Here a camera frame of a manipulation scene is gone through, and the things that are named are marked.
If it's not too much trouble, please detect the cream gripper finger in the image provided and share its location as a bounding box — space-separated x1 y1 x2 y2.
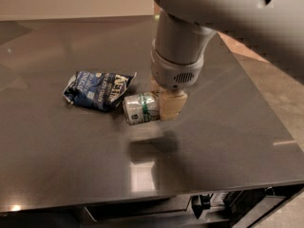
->
159 89 187 122
151 79 160 92

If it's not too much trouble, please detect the white green 7up can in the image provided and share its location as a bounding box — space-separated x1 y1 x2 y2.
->
123 92 161 125

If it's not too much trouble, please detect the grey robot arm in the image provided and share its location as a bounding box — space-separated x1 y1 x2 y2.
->
151 0 304 121

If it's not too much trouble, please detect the blue chip bag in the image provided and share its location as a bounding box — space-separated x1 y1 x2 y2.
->
63 71 136 112

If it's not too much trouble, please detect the black equipment under table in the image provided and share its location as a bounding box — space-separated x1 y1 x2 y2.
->
190 187 287 228

